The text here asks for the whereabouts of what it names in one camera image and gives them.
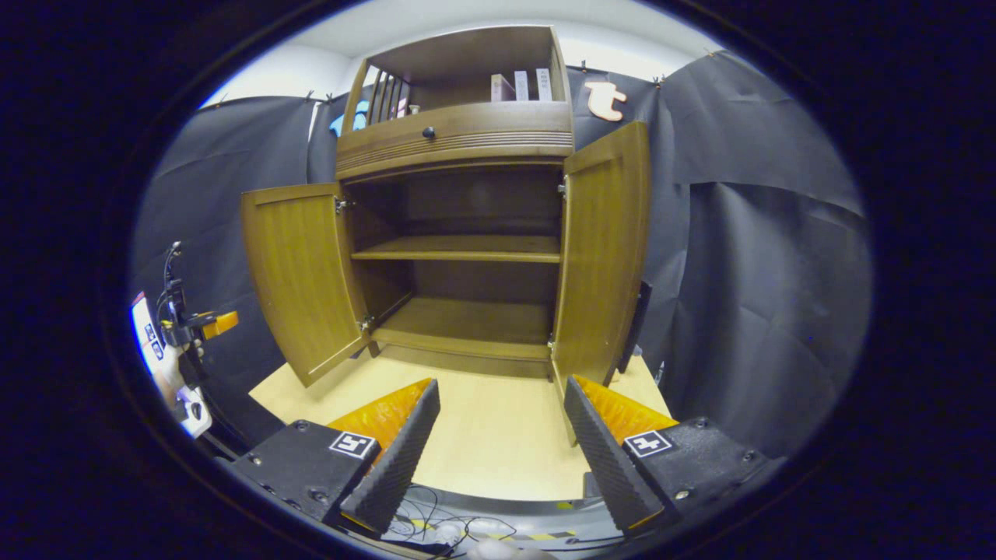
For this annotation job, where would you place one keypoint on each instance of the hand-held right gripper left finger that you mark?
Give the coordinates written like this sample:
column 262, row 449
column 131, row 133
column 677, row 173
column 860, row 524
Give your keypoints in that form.
column 401, row 459

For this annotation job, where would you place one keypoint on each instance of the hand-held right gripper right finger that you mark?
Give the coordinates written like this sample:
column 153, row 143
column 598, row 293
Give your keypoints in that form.
column 607, row 459

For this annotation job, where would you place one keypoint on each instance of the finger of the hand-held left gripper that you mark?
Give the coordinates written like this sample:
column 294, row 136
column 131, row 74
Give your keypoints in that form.
column 222, row 323

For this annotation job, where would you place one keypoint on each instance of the wooden cabinet door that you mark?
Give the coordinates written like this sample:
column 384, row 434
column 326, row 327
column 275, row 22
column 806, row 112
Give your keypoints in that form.
column 303, row 272
column 599, row 249

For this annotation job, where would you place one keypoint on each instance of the wooden double-door shoe cabinet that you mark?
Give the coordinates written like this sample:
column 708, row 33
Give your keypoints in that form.
column 467, row 249

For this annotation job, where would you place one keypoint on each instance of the black backdrop cloth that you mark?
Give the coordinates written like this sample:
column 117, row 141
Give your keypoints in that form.
column 762, row 272

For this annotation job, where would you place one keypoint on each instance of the wooden drawer with black knob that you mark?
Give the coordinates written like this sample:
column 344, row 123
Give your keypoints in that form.
column 498, row 124

